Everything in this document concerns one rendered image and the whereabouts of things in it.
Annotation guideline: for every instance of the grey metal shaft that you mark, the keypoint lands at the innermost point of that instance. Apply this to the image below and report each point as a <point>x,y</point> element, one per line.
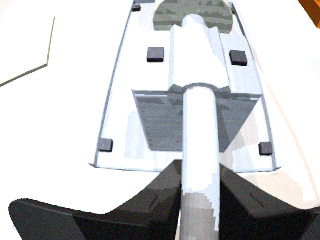
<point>200,181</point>

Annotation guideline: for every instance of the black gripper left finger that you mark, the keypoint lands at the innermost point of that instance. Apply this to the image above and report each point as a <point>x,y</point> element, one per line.
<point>152,214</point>

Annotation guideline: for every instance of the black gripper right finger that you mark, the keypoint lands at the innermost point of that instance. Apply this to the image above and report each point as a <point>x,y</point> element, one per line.
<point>249,213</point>

